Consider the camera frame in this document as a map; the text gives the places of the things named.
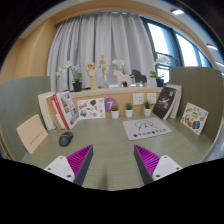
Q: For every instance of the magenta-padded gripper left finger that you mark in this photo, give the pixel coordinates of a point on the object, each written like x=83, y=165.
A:
x=78, y=159

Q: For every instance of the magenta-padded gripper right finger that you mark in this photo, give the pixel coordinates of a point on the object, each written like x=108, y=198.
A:
x=148, y=159

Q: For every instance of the dark grey computer mouse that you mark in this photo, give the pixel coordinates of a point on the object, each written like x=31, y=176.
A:
x=66, y=139

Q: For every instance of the white printed mouse pad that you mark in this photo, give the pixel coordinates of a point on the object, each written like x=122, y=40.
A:
x=146, y=130

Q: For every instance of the small succulent in white pot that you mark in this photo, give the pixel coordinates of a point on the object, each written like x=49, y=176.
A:
x=147, y=111
x=115, y=114
x=129, y=112

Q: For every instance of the white book with red label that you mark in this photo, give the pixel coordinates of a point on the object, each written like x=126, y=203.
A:
x=57, y=115

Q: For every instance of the white card with stickers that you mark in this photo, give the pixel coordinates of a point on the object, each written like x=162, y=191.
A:
x=91, y=109

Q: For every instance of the peach paper booklet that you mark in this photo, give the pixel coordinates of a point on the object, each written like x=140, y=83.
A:
x=31, y=134

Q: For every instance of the tan book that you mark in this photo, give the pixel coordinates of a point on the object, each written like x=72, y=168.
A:
x=52, y=111

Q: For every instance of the black cover book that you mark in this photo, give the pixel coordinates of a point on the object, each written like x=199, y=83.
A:
x=164, y=103

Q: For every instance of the colourful sticker card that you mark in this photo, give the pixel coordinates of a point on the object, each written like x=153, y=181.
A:
x=194, y=119

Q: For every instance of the purple round number sign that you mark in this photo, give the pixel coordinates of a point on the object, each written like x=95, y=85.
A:
x=110, y=104

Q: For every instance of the white books stack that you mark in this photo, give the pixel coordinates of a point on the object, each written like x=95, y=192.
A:
x=177, y=101

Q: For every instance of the white orchid in black pot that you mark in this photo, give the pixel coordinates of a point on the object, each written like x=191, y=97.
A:
x=77, y=86

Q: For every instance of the large-leafed white orchid, black pot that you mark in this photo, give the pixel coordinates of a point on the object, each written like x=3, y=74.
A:
x=160, y=82

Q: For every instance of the grey-green partition panel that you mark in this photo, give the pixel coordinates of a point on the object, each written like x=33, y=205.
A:
x=20, y=100
x=200, y=86

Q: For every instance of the dark grey wooden horse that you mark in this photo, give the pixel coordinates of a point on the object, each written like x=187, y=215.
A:
x=138, y=76

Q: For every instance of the pink wooden horse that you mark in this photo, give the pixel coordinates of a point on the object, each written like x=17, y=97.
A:
x=121, y=79

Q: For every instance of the wooden hand model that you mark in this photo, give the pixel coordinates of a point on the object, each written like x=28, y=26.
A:
x=92, y=73

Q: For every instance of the wooden artist mannequin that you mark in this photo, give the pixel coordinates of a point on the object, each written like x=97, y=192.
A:
x=104, y=68

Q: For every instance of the white orchid behind horses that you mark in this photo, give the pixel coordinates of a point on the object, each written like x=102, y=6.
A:
x=118, y=62

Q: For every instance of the black-framed window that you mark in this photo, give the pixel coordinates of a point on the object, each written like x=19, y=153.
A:
x=186, y=50

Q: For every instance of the grey curtain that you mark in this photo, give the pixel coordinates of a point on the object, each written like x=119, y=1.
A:
x=100, y=36

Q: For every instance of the ceiling lights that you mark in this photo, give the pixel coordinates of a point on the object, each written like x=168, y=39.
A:
x=177, y=12

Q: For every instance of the white wall socket plate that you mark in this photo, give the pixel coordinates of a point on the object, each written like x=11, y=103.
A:
x=151, y=98
x=138, y=99

